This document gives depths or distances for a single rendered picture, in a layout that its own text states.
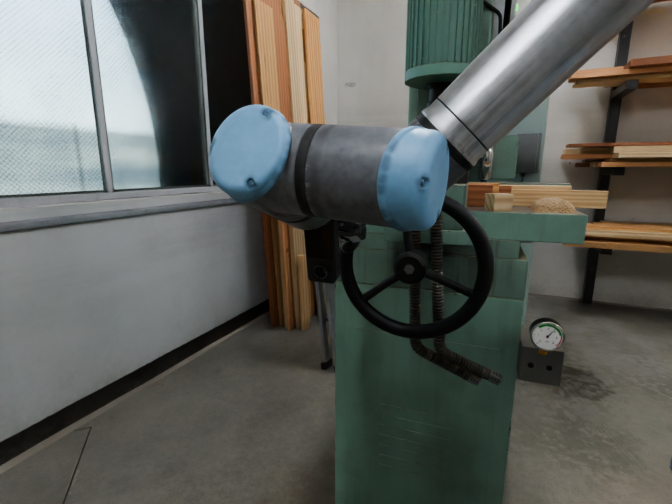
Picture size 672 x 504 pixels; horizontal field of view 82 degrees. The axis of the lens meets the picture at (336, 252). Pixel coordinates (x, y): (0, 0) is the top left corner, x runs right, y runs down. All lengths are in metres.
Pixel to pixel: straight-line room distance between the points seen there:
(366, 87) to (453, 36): 2.63
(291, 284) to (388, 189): 2.11
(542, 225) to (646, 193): 2.58
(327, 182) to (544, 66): 0.25
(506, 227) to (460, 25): 0.46
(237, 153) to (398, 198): 0.15
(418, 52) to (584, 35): 0.60
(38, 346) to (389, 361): 1.25
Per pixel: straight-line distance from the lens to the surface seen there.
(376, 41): 3.68
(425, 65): 1.01
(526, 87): 0.46
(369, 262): 0.95
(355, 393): 1.09
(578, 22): 0.48
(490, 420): 1.06
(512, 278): 0.92
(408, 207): 0.32
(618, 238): 3.04
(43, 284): 1.72
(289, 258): 2.37
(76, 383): 1.89
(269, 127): 0.36
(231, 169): 0.37
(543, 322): 0.89
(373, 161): 0.33
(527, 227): 0.90
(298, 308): 2.44
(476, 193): 0.99
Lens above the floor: 0.99
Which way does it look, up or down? 12 degrees down
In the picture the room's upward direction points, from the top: straight up
